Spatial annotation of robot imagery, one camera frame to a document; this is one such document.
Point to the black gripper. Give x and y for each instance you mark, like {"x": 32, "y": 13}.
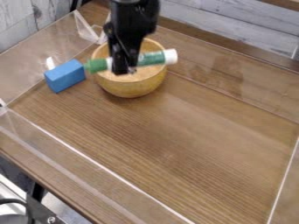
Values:
{"x": 132, "y": 21}

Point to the green Expo marker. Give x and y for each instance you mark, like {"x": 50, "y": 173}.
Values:
{"x": 164, "y": 57}

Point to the brown wooden bowl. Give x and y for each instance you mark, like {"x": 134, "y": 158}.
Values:
{"x": 135, "y": 84}

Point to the blue rectangular block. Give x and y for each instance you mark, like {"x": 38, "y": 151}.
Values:
{"x": 64, "y": 76}

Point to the clear acrylic triangular bracket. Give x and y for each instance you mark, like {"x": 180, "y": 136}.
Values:
{"x": 90, "y": 32}

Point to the clear acrylic left wall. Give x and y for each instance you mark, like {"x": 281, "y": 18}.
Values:
{"x": 48, "y": 48}

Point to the clear acrylic wall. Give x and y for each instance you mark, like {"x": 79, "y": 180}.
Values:
{"x": 48, "y": 48}
{"x": 98, "y": 192}

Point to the clear acrylic front wall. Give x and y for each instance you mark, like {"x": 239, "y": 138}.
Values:
{"x": 98, "y": 192}

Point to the black metal table frame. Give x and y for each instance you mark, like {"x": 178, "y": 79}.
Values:
{"x": 22, "y": 198}

